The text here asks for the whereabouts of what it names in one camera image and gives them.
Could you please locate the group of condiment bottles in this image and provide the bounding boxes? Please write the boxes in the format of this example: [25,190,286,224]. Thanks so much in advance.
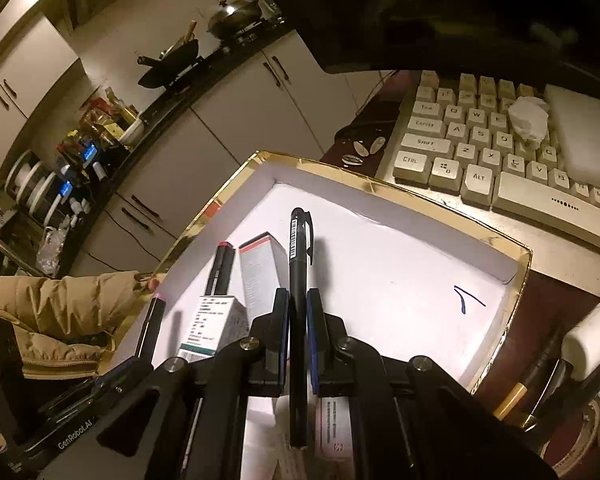
[55,87,141,171]

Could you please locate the black pen with pink cap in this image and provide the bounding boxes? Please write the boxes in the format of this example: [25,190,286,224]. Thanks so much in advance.
[202,241,236,298]
[132,294,168,361]

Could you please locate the plain white box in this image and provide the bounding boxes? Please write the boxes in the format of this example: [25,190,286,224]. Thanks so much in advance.
[247,397,276,428]

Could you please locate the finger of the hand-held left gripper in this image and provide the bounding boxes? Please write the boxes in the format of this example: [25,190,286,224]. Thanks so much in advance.
[95,355,153,393]

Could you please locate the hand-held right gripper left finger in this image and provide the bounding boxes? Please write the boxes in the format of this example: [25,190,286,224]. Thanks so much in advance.
[40,287,291,480]

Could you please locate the white box with red mark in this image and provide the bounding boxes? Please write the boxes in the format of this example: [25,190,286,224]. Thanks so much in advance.
[315,397,356,461]

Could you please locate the steel pot with lid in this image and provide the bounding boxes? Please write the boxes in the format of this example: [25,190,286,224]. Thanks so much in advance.
[206,0,266,41]

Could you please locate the dark computer monitor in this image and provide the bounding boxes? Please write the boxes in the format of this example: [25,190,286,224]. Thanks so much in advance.
[240,0,600,78]

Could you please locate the clear plastic bag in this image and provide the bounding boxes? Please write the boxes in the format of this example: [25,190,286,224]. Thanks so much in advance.
[35,227,63,276]

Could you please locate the white foam block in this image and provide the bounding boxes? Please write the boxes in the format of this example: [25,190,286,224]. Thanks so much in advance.
[544,84,600,183]

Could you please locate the white tray with gold rim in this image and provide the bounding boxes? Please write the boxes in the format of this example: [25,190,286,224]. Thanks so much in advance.
[97,149,533,480]

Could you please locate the white base cabinets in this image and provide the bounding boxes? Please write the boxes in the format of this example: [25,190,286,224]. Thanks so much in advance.
[72,30,356,276]

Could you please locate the dish rack with plates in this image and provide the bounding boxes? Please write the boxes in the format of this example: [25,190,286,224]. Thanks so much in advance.
[2,150,76,221]

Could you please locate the dark pen with yellow end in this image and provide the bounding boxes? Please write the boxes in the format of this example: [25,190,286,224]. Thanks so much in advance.
[492,330,566,423]

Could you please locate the grey box with red band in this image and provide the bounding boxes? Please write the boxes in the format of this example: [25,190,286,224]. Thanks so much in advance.
[238,231,287,326]

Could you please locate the black wok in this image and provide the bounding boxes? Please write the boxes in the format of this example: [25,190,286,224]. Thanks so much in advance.
[137,20,203,88]

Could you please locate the crumpled white tissue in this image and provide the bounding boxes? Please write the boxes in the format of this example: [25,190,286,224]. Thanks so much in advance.
[507,95,551,142]

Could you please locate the white bowl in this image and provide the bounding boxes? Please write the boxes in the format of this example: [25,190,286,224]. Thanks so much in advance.
[117,117,146,145]

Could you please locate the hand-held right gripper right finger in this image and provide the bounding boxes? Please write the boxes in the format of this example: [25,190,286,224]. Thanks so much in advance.
[306,288,556,480]

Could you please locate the white wall cabinets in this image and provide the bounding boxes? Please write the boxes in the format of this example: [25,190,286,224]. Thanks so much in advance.
[0,0,83,186]

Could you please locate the white plastic bottle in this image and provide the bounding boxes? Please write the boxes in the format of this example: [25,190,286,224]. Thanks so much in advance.
[560,287,600,381]

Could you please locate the beige computer keyboard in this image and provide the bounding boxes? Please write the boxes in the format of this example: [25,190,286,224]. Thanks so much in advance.
[392,70,600,253]

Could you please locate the white box with green stripe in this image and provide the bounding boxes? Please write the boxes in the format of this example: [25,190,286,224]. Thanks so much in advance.
[176,295,250,361]

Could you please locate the roll of tape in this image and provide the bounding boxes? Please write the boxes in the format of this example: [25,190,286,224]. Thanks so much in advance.
[540,390,600,478]

